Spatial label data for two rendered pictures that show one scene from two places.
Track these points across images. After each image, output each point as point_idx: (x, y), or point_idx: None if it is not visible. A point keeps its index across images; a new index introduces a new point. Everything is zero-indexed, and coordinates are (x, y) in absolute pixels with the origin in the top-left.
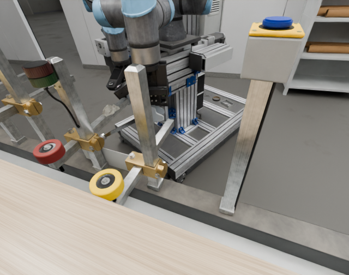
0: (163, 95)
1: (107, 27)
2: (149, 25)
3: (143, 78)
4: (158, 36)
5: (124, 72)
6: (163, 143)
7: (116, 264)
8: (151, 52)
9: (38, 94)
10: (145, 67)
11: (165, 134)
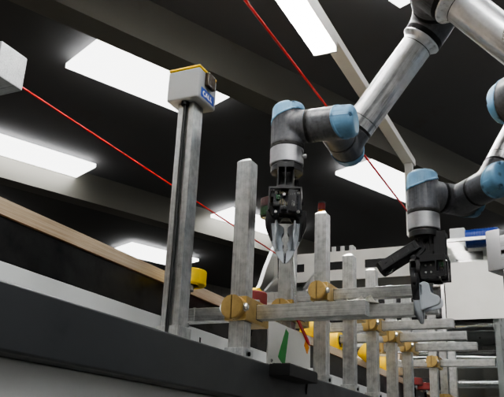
0: (279, 201)
1: (342, 164)
2: (274, 128)
3: (244, 168)
4: (284, 136)
5: (411, 249)
6: None
7: None
8: (272, 151)
9: (350, 290)
10: (250, 160)
11: (319, 305)
